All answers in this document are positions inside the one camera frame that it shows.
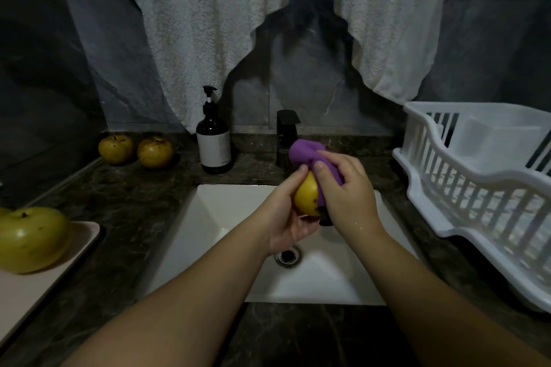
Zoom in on person's left hand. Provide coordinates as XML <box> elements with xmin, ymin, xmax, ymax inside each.
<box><xmin>252</xmin><ymin>165</ymin><xmax>322</xmax><ymax>255</ymax></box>

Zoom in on person's left forearm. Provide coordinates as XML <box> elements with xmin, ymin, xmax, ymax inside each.
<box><xmin>64</xmin><ymin>220</ymin><xmax>275</xmax><ymax>367</ymax></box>

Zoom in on spotted yellow apple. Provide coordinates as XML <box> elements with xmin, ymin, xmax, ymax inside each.
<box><xmin>0</xmin><ymin>206</ymin><xmax>72</xmax><ymax>276</ymax></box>
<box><xmin>293</xmin><ymin>170</ymin><xmax>322</xmax><ymax>218</ymax></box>

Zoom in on dark soap pump bottle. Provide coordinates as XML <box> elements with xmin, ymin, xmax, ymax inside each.
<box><xmin>195</xmin><ymin>85</ymin><xmax>234</xmax><ymax>175</ymax></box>

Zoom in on black faucet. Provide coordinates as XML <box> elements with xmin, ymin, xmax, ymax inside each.
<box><xmin>275</xmin><ymin>108</ymin><xmax>302</xmax><ymax>166</ymax></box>

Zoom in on white plastic basket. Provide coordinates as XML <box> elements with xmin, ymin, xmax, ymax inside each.
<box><xmin>393</xmin><ymin>101</ymin><xmax>551</xmax><ymax>314</ymax></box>

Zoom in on person's right hand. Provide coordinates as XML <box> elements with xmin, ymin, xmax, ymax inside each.
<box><xmin>312</xmin><ymin>150</ymin><xmax>387</xmax><ymax>245</ymax></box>

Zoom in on group of yellow apples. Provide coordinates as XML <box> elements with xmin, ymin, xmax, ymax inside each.
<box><xmin>97</xmin><ymin>132</ymin><xmax>176</xmax><ymax>170</ymax></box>

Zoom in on person's right forearm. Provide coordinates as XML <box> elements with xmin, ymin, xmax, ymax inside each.
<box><xmin>357</xmin><ymin>223</ymin><xmax>551</xmax><ymax>367</ymax></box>

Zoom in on white sink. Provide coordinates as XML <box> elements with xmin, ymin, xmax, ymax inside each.
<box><xmin>140</xmin><ymin>183</ymin><xmax>421</xmax><ymax>307</ymax></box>

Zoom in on metal sink drain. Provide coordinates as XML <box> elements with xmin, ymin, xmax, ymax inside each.
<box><xmin>274</xmin><ymin>246</ymin><xmax>303</xmax><ymax>269</ymax></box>

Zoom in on purple cloth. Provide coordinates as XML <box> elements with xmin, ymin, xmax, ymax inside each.
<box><xmin>288</xmin><ymin>139</ymin><xmax>346</xmax><ymax>228</ymax></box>

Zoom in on beige plastic tray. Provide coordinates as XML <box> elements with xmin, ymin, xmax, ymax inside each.
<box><xmin>0</xmin><ymin>220</ymin><xmax>102</xmax><ymax>348</ymax></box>

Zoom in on white hanging towel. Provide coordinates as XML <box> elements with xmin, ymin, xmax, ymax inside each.
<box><xmin>102</xmin><ymin>0</ymin><xmax>461</xmax><ymax>133</ymax></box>

